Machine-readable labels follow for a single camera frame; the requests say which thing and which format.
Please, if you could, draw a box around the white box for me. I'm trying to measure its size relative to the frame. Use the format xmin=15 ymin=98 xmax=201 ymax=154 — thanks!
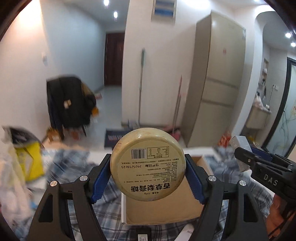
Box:
xmin=230 ymin=136 xmax=252 ymax=172

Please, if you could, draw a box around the white AUX remote control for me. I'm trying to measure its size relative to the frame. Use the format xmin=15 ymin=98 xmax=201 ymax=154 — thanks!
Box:
xmin=174 ymin=223 xmax=194 ymax=241

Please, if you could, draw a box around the black box with label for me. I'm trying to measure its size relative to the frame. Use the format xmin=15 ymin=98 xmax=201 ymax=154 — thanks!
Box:
xmin=135 ymin=226 xmax=152 ymax=241

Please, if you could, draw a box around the glass sliding door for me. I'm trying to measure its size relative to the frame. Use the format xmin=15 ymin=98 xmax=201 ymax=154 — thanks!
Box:
xmin=262 ymin=57 xmax=295 ymax=157

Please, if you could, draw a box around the bathroom sink cabinet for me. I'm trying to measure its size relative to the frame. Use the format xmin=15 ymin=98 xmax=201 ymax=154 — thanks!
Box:
xmin=245 ymin=105 xmax=271 ymax=130

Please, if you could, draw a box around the blue plaid cloth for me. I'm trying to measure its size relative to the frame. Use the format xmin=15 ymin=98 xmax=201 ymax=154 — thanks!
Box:
xmin=31 ymin=146 xmax=274 ymax=240

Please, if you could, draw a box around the red box on floor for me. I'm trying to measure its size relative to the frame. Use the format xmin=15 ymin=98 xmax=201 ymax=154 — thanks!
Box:
xmin=218 ymin=131 xmax=231 ymax=148

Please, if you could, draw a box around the open cardboard box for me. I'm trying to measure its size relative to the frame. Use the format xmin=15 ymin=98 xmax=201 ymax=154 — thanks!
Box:
xmin=120 ymin=154 xmax=215 ymax=226

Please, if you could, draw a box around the yellow bag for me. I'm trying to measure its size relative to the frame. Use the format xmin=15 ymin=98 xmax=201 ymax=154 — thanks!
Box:
xmin=15 ymin=142 xmax=44 ymax=182

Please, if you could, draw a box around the small cardboard box on floor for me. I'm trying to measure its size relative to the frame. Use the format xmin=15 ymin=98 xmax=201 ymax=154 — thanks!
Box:
xmin=47 ymin=128 xmax=61 ymax=142

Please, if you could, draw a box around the beige refrigerator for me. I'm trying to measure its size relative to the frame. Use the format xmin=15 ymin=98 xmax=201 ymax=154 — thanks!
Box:
xmin=180 ymin=11 xmax=246 ymax=148

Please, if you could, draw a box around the dark blue floor mat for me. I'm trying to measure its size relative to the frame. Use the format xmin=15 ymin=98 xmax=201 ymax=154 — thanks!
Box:
xmin=104 ymin=130 xmax=130 ymax=149

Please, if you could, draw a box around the pink broom with dustpan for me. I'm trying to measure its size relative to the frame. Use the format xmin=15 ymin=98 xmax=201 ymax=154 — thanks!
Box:
xmin=163 ymin=76 xmax=183 ymax=141

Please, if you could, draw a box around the chair with black jacket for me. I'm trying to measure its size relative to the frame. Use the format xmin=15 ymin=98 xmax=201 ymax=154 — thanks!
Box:
xmin=46 ymin=75 xmax=96 ymax=140

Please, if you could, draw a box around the dark brown door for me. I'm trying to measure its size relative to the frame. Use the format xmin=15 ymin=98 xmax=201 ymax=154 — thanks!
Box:
xmin=104 ymin=32 xmax=125 ymax=86

